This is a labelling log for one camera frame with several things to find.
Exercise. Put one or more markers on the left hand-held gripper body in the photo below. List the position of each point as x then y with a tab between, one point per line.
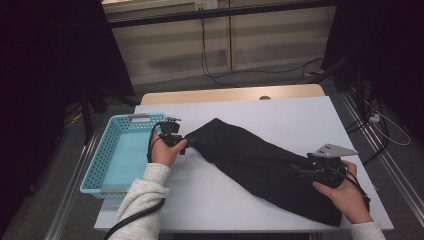
170	131

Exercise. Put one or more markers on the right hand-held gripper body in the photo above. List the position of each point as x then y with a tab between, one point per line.
328	166

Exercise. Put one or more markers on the black pants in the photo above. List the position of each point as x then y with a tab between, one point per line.
260	163

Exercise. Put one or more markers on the light blue plastic basket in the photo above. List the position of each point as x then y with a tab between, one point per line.
100	160

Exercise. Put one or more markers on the person's left hand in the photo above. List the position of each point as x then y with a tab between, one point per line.
165	155

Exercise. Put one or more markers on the person's right hand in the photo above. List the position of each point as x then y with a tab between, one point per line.
350	200

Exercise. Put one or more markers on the light wooden table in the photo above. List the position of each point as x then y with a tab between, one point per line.
216	95

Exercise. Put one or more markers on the white table cover board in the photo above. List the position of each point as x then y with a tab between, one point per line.
266	113

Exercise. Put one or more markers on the white plug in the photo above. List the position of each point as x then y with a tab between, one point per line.
374	118

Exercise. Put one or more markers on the dark round table grommet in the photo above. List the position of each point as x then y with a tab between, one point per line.
265	97

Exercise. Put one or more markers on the black metal stand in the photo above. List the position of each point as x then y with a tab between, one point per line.
360	93
87	116

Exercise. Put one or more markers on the black metal beam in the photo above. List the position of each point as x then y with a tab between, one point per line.
216	13

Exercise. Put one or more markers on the black curtain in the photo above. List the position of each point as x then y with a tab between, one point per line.
386	50
40	83

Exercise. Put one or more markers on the aluminium floor rail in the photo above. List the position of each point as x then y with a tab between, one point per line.
393	166
71	190

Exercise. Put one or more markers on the white wall socket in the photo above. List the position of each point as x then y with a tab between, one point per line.
206	4

